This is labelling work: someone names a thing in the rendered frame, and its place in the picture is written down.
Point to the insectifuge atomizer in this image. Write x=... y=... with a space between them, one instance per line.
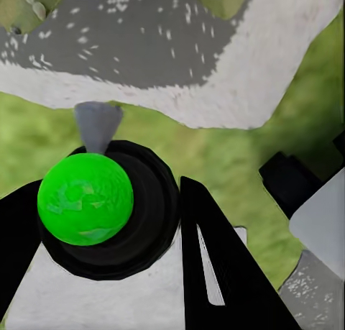
x=111 y=209

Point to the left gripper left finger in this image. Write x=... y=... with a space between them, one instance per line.
x=19 y=240

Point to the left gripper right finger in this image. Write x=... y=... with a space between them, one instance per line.
x=250 y=301

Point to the pot plant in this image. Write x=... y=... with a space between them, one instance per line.
x=19 y=17

